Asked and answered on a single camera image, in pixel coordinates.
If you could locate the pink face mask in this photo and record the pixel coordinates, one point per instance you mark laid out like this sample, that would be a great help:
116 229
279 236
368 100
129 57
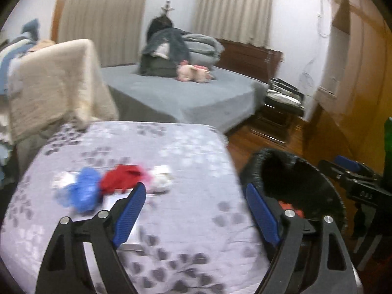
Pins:
160 179

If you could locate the blue plastic shoe cover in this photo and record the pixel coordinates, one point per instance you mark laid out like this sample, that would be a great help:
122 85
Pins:
84 190

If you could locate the dark grey fleece blanket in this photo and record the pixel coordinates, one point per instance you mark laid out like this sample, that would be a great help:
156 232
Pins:
171 41

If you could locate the short beige curtain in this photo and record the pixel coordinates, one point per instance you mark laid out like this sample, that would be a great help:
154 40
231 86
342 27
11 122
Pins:
232 9

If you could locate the teal blue cloth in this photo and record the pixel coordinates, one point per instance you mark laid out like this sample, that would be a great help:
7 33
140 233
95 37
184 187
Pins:
30 27

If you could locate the folded grey duvet stack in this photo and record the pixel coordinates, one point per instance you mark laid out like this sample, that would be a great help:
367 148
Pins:
202 46

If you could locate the blue scalloped cloth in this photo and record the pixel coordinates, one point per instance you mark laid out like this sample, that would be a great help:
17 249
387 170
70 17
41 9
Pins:
4 67

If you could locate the wide beige curtain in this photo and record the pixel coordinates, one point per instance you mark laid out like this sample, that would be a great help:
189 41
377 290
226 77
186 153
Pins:
104 15

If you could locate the dark grey pillow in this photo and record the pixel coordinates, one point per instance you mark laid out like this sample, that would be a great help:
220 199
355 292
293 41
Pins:
156 66

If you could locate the wooden window frame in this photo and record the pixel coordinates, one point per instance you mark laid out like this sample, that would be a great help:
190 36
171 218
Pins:
59 12

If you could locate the grey floral quilt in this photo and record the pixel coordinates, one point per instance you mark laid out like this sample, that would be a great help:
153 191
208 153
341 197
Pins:
183 159

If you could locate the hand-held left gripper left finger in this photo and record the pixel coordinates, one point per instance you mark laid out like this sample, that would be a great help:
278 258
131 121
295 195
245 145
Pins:
130 214

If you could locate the orange knitted cloth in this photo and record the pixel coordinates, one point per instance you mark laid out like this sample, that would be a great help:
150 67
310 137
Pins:
288 205

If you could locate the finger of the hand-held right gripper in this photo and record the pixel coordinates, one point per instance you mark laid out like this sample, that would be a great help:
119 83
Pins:
347 164
361 180

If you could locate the black metal chair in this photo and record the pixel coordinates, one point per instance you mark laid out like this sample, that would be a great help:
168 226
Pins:
275 119

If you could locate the black coat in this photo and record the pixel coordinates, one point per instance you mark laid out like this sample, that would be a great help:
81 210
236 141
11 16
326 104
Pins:
159 24

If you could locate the bin with black plastic bag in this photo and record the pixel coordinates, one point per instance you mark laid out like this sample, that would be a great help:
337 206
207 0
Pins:
306 183

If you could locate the white chair cushion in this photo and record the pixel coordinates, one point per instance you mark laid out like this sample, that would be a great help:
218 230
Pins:
284 98

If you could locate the pink plush toy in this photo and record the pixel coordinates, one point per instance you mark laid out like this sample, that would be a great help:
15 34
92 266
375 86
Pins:
191 73

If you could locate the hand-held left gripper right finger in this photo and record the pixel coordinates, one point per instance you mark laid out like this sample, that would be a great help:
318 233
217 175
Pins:
260 217

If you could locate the white cloth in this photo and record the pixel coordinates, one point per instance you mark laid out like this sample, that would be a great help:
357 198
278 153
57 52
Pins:
62 179

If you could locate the bed with grey sheet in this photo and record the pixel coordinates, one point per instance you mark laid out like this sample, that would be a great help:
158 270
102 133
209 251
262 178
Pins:
199 98

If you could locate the wooden coat rack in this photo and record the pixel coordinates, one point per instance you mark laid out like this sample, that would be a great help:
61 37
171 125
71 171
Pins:
167 6

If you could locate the wooden wardrobe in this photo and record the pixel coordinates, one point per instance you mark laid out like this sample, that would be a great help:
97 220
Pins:
361 67

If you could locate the red cloth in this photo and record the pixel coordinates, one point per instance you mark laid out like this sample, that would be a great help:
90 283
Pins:
121 176

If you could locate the dark wooden headboard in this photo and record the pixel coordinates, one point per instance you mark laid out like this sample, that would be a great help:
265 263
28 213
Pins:
245 55

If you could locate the tan crumpled garment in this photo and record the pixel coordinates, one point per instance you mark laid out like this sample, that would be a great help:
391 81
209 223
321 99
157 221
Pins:
44 44

